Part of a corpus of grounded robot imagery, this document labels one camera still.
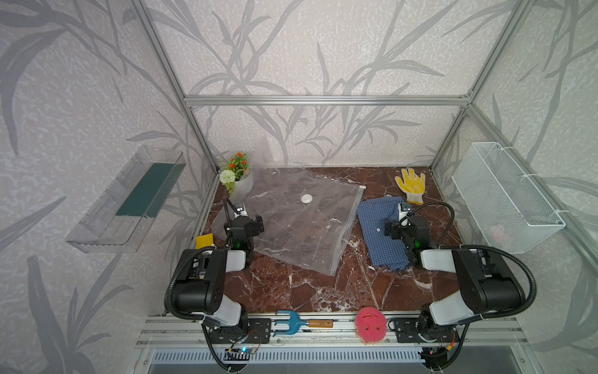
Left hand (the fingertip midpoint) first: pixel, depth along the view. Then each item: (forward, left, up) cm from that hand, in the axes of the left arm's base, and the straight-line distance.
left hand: (244, 216), depth 94 cm
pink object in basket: (-16, -87, +15) cm, 90 cm away
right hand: (+1, -63, 0) cm, 63 cm away
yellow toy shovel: (-7, +17, -8) cm, 20 cm away
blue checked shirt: (-13, -55, -3) cm, 57 cm away
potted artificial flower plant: (+16, +5, +7) cm, 18 cm away
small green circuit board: (-44, -7, -7) cm, 45 cm away
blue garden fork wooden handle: (-37, -23, -5) cm, 44 cm away
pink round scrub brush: (-38, -46, -3) cm, 60 cm away
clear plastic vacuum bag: (+5, -25, -6) cm, 27 cm away
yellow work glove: (+21, -77, -5) cm, 80 cm away
